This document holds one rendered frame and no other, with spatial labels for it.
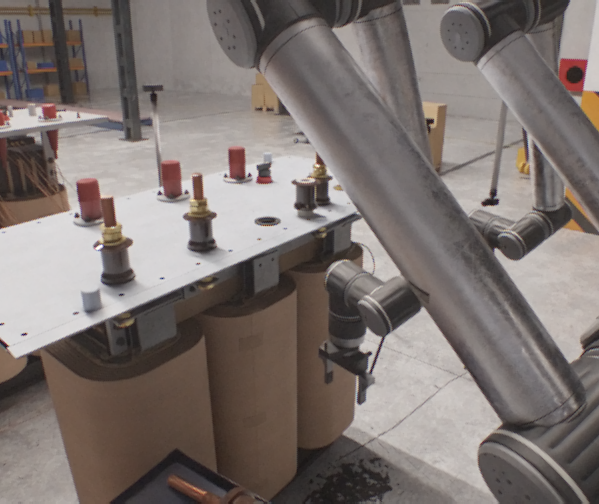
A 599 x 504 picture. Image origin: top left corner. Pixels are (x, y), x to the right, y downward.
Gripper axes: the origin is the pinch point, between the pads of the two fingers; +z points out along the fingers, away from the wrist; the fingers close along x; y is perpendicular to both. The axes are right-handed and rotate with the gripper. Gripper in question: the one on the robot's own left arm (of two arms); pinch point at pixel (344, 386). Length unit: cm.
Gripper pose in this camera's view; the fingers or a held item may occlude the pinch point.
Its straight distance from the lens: 157.8
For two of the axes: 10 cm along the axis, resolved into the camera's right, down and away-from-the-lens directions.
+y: 7.4, -2.5, 6.2
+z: 0.0, 9.3, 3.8
